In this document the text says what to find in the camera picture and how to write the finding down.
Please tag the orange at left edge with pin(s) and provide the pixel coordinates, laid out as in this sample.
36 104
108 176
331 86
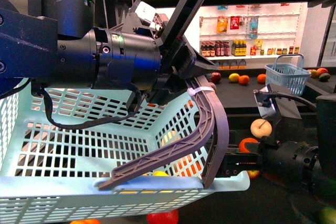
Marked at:
86 221

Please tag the red apple front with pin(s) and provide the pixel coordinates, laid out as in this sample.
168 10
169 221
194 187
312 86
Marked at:
170 217

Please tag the yellow lemon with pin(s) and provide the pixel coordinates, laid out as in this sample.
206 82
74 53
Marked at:
234 77
160 173

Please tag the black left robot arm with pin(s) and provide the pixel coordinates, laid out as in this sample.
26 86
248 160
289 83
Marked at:
55 44

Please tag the far red apple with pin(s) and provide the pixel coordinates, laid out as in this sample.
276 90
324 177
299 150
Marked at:
216 77

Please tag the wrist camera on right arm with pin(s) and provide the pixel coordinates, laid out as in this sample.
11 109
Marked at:
282 113

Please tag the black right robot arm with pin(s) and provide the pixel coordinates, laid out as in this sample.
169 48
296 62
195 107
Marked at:
285 161

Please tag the white zip tie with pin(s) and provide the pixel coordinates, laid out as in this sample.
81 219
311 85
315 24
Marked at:
197 85

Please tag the grey basket handle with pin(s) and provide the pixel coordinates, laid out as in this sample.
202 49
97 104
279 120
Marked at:
212 119

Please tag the red apple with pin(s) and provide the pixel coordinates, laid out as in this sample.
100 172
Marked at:
216 77
253 173
170 217

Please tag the small blue basket far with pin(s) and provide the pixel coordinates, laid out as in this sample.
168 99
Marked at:
293 77

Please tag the red apple middle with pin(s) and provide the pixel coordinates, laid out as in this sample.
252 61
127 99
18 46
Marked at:
253 173

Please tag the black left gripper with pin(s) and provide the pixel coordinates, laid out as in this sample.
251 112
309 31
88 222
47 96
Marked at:
179 61

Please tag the small orange mandarin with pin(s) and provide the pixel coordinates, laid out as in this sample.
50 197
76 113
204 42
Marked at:
246 145

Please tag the bright green apple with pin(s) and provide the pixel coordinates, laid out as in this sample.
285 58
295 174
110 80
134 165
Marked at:
327 216

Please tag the light blue shopping basket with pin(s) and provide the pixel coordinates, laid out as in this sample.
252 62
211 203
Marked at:
52 175

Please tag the black fruit shelf frame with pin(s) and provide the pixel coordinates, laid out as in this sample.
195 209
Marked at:
263 202

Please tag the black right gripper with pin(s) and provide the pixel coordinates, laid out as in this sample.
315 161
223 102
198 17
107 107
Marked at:
233 161

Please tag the far orange by lemon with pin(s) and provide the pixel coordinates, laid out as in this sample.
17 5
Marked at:
244 80

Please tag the white far goods shelf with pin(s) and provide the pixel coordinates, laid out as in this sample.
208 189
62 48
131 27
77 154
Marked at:
250 36

